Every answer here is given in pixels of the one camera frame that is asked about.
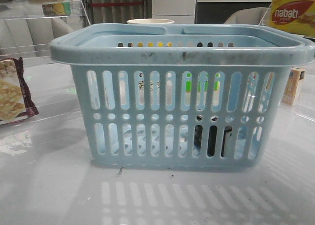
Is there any clear acrylic display shelf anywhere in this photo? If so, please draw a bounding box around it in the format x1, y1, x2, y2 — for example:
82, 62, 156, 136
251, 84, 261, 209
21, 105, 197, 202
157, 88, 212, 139
0, 0, 92, 127

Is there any light blue plastic basket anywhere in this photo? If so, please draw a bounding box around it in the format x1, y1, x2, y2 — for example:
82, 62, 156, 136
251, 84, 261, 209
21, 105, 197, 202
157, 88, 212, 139
50, 23, 315, 170

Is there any right clear acrylic shelf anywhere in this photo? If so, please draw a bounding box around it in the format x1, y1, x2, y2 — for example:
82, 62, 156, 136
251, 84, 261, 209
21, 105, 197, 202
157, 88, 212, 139
261, 6, 315, 119

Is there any grey armchair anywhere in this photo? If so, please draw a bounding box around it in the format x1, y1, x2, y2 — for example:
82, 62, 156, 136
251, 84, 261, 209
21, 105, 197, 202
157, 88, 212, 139
224, 7, 269, 25

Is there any small beige carton box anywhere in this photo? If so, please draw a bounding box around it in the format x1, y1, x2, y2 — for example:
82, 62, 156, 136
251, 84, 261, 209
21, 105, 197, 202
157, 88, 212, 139
282, 68, 306, 106

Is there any dark kitchen counter cabinet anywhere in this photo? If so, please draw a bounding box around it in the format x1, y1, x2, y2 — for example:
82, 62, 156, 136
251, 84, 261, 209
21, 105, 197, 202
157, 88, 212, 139
195, 0, 271, 24

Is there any white refrigerator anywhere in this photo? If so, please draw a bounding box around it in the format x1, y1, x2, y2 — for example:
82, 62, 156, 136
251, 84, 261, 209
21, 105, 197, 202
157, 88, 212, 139
152, 0, 196, 24

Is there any yellow nabati wafer box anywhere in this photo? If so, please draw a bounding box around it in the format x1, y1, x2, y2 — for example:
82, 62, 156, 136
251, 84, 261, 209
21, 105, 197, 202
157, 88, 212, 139
266, 0, 315, 38

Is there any green cartoon label bottle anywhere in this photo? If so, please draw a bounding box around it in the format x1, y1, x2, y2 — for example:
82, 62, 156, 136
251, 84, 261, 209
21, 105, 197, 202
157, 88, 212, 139
42, 2, 71, 16

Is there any maroon cracker snack packet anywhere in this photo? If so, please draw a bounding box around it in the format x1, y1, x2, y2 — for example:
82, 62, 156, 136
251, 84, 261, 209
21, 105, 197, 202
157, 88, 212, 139
0, 57, 39, 125

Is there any tissue pack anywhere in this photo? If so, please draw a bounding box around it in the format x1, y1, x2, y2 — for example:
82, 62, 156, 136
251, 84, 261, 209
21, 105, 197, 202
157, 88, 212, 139
179, 71, 233, 158

